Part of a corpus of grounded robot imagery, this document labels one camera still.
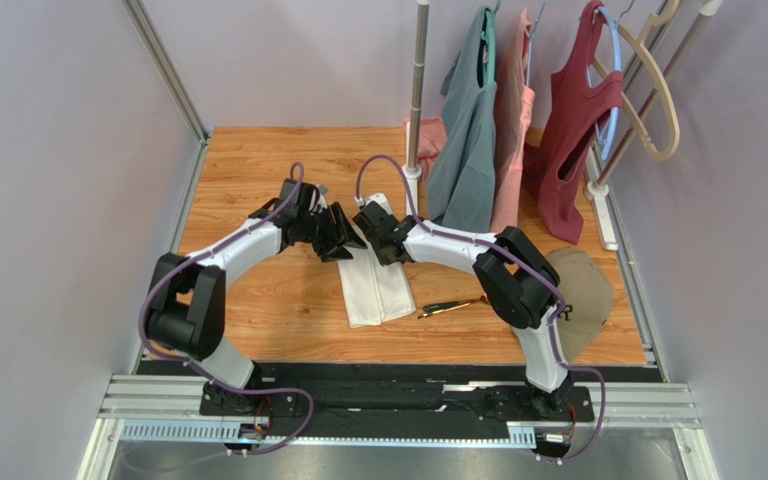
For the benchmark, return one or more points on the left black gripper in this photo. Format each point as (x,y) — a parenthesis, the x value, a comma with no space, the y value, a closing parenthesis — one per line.
(331,249)

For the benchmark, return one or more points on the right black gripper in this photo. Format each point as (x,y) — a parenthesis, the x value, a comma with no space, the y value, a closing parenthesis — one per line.
(375,226)

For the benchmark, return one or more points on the white cloth napkin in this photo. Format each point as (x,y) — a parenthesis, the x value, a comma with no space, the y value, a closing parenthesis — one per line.
(372,293)

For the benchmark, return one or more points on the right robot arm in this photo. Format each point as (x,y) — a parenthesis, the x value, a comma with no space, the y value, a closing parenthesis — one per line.
(520,284)

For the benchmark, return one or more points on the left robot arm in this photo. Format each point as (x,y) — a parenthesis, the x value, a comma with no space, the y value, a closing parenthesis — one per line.
(183,315)

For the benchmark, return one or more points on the metal clothes rack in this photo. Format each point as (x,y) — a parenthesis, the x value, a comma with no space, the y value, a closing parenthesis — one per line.
(597,189)

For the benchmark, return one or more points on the grey-blue hanging shirt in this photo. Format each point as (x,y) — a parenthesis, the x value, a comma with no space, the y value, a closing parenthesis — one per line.
(460,188)

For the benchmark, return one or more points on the dark red tank top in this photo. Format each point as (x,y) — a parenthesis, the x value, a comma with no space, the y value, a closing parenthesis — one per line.
(553,175)

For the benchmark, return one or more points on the salmon pink hanging shirt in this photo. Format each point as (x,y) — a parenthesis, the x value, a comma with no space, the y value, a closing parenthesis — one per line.
(513,110)

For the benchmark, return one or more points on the tan baseball cap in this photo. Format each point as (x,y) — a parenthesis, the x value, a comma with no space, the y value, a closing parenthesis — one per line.
(589,296)

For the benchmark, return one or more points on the teal hanger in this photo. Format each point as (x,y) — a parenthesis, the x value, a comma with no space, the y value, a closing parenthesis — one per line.
(488,45)

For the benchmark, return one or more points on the light blue hanger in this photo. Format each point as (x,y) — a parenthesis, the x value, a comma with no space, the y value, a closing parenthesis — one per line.
(606,132)

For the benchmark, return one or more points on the beige wooden hanger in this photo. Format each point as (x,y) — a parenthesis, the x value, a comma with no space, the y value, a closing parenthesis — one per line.
(653,86)

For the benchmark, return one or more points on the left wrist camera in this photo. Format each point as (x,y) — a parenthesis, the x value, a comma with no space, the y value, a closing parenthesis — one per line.
(319,201)

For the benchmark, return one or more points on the gold fork green handle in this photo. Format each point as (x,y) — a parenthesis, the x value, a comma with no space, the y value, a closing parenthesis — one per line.
(480,300)

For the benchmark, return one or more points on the gold utensil dark handle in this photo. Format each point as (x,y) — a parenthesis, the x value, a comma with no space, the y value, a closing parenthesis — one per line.
(432,309)

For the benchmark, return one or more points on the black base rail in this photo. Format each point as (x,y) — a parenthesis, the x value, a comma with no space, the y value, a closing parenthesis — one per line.
(384,401)

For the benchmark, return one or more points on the aluminium frame post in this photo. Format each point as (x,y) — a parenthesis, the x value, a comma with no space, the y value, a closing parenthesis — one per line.
(151,38)

